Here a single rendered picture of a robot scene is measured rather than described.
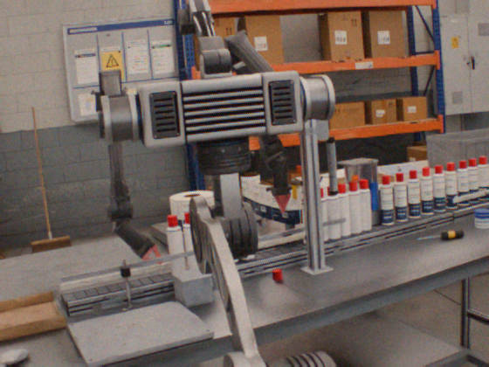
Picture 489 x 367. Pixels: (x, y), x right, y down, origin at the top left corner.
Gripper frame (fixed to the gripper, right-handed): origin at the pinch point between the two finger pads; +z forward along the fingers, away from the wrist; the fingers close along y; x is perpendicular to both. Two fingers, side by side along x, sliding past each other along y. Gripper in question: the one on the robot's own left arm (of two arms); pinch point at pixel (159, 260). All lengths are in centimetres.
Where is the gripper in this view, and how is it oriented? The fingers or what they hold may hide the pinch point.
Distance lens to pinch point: 205.5
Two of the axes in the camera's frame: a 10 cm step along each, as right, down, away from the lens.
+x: -6.3, 7.5, -2.1
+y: -4.4, -1.2, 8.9
